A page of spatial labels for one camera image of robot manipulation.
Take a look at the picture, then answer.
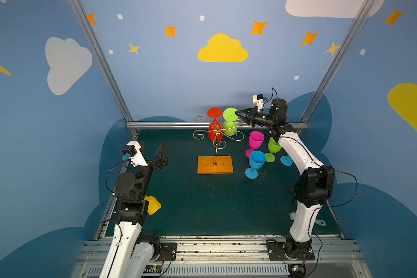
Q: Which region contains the green wine glass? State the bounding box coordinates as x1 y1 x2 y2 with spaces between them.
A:
265 137 282 163
223 107 238 136

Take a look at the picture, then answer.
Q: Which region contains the pink wine glass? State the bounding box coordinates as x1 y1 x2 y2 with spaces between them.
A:
246 131 265 158

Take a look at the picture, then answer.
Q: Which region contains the red wine glass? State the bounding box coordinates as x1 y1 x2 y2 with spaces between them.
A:
207 108 224 142

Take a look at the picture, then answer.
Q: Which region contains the blue wine glass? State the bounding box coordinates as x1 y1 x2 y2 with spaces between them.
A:
280 155 293 166
245 151 266 180

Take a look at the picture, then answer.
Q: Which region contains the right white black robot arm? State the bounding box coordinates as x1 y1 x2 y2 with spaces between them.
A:
235 98 335 259

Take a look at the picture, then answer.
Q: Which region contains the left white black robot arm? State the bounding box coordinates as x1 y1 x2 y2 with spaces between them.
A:
100 141 169 278

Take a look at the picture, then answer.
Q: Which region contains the back aluminium crossbar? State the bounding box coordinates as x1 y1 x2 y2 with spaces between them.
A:
126 122 308 130

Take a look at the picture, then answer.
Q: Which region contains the yellow toy shovel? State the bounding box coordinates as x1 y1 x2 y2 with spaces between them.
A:
144 196 162 215

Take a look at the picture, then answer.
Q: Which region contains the white cleaning brush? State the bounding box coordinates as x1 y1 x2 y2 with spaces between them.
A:
290 212 326 227

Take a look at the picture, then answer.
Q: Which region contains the left small circuit board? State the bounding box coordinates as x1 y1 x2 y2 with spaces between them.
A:
144 264 164 276

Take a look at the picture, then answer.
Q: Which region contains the small circuit board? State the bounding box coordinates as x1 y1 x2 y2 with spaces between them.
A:
144 264 164 276
288 264 306 278

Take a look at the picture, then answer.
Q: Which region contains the right small circuit board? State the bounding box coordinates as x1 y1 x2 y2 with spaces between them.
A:
288 264 306 278

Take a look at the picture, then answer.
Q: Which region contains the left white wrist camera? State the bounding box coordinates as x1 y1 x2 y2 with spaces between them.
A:
122 141 148 167

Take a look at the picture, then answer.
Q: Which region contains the wooden base wire glass rack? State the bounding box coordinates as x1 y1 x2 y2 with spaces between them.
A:
192 115 245 175

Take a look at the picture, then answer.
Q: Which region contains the aluminium rail base frame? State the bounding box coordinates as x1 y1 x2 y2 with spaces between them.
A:
73 235 371 278

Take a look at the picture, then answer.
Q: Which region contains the right aluminium frame post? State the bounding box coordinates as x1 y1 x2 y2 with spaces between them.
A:
294 0 376 133

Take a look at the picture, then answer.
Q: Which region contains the aluminium frame post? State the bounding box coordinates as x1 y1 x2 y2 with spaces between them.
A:
68 0 139 139
294 0 376 133

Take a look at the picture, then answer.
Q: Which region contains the left aluminium frame post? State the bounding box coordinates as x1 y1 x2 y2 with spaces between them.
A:
68 0 139 139

